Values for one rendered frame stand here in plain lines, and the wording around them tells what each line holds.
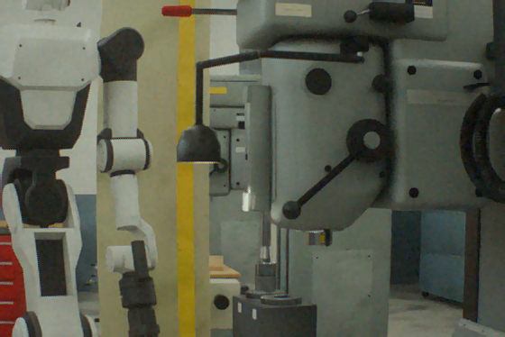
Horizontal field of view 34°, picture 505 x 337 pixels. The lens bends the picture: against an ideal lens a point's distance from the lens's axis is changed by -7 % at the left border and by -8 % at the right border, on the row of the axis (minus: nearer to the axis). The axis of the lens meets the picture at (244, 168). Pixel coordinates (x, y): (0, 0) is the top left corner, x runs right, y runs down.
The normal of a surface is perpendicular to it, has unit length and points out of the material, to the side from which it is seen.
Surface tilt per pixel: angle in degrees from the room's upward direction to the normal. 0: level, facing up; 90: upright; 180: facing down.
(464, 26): 90
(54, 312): 67
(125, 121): 88
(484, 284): 90
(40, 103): 90
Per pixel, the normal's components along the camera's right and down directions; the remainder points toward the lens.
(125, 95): 0.45, -0.04
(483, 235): -0.98, 0.00
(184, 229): 0.20, -0.01
